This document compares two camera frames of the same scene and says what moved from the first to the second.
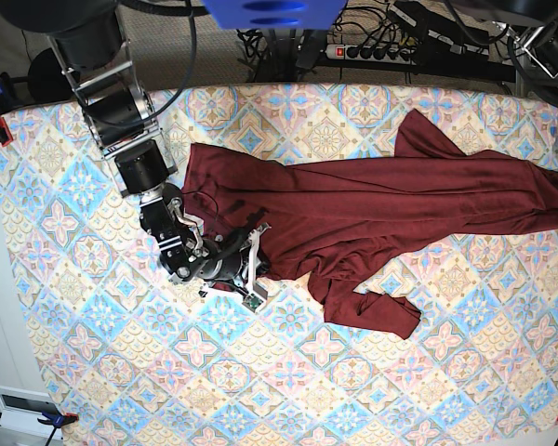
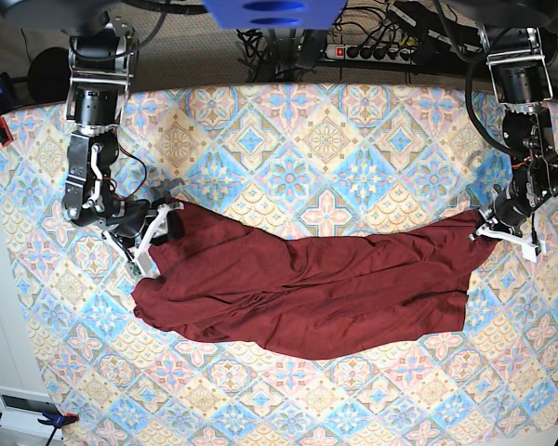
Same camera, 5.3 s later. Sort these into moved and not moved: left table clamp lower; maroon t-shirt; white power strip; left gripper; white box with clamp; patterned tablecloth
Moved: left gripper; maroon t-shirt
Not moved: white box with clamp; patterned tablecloth; left table clamp lower; white power strip
